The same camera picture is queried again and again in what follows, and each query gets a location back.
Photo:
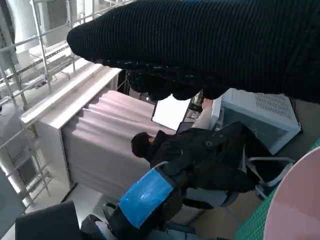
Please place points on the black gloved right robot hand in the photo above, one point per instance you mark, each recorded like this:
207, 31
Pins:
200, 45

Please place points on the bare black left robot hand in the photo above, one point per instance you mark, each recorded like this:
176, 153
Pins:
147, 197

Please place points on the pink bowl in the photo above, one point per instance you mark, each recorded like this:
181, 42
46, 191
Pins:
297, 200

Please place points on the seated person in black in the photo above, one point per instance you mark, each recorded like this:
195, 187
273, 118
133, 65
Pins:
200, 150

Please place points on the white cabinet with curtain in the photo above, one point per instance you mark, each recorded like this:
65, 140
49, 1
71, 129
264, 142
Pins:
100, 137

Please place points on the large white mesh cabinet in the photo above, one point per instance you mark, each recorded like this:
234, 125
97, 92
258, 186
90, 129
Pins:
262, 117

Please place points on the green cutting mat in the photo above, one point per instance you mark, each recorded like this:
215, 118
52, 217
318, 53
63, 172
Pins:
252, 220

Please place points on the grey chair with person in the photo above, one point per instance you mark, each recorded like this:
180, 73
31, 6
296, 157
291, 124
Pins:
272, 172

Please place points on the white pipe lattice frame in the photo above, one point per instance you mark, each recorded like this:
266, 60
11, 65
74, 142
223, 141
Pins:
37, 50

